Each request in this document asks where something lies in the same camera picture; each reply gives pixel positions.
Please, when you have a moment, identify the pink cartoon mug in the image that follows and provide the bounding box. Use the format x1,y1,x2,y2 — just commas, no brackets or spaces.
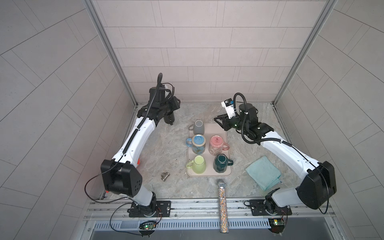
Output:
209,135,230,156

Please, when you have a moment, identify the grey mug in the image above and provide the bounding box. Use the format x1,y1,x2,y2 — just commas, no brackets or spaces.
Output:
188,120,205,135

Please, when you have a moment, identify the black mug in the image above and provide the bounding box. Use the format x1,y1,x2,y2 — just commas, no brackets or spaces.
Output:
164,112,175,126

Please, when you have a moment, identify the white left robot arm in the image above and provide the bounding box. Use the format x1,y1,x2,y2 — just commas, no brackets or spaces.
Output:
101,83,181,207

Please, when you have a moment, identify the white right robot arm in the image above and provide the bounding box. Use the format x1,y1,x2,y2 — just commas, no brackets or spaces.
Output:
214,99,337,215

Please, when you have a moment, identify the blue cartoon mug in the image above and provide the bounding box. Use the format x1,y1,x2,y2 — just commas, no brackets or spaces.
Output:
186,135,206,155

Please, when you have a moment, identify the dark green mug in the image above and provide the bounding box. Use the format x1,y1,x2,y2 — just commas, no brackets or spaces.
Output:
213,154,234,173

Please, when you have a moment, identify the light green mug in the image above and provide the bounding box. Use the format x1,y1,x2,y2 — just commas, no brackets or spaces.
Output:
186,156,207,174

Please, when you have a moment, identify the beige plastic tray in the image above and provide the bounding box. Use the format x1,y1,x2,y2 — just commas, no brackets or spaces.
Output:
187,123,233,177

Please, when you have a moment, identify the teal cloth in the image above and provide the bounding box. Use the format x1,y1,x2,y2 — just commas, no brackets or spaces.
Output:
246,156,281,191

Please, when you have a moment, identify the small metal fitting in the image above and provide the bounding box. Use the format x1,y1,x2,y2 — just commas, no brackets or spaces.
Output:
161,172,170,182

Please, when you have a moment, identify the glitter filled tube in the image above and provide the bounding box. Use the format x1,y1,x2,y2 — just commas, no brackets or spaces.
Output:
218,180,229,233

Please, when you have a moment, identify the right circuit board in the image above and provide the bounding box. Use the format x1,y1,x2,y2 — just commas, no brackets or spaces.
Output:
268,218,286,234

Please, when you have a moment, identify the circuit board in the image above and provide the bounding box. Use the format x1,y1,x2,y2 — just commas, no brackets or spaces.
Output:
268,218,286,234
139,221,157,231

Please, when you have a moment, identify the left circuit board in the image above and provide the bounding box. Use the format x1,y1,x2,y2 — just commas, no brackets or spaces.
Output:
139,221,157,231

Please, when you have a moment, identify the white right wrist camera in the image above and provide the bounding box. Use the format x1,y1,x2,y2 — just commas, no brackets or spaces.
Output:
221,98,237,119

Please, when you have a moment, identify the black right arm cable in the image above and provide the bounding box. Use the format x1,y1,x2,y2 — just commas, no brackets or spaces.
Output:
232,92,293,146

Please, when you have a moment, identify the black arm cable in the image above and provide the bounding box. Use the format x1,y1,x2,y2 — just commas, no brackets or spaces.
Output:
232,92,293,146
83,172,133,205

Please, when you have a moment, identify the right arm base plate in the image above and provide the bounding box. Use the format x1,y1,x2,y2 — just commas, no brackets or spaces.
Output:
244,200,292,216

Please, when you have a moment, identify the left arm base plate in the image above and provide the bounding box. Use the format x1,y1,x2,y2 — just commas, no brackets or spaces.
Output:
127,201,172,218

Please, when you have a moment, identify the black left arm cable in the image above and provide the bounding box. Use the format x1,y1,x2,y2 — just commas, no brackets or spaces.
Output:
83,172,133,205

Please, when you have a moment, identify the aluminium corner post left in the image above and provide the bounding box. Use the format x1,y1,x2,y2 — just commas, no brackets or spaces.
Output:
83,0,138,107

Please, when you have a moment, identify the aluminium corner post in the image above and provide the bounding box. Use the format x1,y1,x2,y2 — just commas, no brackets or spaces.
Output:
273,0,338,106
83,0,138,107

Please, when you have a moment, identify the aluminium front rail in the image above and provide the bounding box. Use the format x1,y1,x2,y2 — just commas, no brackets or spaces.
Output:
81,198,335,221

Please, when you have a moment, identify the aluminium corner post right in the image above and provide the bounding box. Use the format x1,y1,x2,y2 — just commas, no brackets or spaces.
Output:
273,0,338,106

